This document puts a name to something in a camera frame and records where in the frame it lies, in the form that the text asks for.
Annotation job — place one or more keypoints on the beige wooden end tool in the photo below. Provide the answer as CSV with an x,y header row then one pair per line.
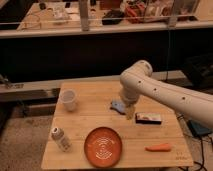
x,y
129,112

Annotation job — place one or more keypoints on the orange round plate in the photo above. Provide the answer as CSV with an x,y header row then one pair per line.
x,y
103,147

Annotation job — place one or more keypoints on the blue toy object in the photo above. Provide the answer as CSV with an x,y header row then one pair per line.
x,y
118,106

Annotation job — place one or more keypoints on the black power adapter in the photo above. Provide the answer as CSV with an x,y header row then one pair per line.
x,y
198,130

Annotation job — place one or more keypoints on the white lying bottle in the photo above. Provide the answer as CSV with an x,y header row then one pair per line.
x,y
60,138

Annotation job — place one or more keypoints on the black bag on bench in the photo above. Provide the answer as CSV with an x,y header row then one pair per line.
x,y
112,17

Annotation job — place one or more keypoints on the black rectangular box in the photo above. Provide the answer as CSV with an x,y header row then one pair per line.
x,y
148,118

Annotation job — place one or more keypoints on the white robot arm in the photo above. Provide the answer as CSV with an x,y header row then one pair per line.
x,y
136,81

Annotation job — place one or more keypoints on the grey metal post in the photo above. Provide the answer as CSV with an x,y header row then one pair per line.
x,y
83,9

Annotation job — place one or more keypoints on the translucent plastic cup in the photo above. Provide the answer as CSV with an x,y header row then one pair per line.
x,y
68,99

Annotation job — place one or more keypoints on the orange carrot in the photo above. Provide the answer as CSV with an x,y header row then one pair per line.
x,y
159,148

